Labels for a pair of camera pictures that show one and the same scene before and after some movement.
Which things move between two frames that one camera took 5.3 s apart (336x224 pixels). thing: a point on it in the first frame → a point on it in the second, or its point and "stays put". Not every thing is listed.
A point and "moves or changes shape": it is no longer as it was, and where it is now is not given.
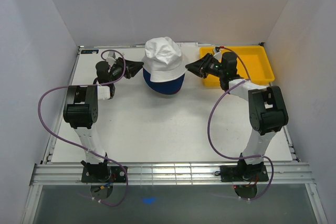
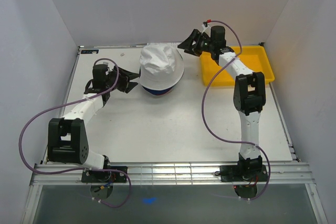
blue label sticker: [89, 51] stays put
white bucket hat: [163, 59] moves or changes shape
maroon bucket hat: [177, 92] → [169, 92]
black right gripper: [199, 67] → [195, 36]
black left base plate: [103, 174] stays put
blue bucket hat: [169, 87] → [158, 92]
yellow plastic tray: [254, 61] stays put
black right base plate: [242, 173] stays put
